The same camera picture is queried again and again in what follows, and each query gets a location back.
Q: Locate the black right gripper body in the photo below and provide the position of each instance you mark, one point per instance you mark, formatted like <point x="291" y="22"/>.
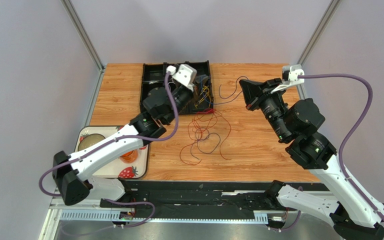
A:
<point x="260" y="95"/>

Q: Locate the strawberry print tray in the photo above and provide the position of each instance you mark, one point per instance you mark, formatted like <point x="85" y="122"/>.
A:
<point x="117" y="168"/>

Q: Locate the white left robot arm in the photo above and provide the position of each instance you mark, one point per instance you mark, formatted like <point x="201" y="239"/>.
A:
<point x="73" y="173"/>

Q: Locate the aluminium frame rail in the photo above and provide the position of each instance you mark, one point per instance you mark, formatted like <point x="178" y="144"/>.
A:
<point x="76" y="20"/>

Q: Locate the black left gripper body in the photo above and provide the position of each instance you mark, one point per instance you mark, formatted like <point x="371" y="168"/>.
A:
<point x="181" y="99"/>

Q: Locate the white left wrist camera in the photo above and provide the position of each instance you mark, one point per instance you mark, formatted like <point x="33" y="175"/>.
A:
<point x="184" y="74"/>

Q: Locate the black compartment organizer box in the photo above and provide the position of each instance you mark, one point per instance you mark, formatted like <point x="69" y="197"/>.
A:
<point x="153" y="77"/>

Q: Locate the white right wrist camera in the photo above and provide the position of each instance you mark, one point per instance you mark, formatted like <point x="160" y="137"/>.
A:
<point x="292" y="76"/>

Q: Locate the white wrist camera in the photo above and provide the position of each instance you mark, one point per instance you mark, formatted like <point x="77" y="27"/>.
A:
<point x="184" y="74"/>
<point x="292" y="76"/>

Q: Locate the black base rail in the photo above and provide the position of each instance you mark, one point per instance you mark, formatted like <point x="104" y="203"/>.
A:
<point x="199" y="200"/>

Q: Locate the beige bowl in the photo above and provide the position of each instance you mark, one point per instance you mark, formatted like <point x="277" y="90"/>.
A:
<point x="88" y="140"/>

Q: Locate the orange cup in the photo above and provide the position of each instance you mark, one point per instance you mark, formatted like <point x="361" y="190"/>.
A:
<point x="129" y="157"/>

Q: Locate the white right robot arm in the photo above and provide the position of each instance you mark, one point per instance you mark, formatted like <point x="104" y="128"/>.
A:
<point x="354" y="214"/>

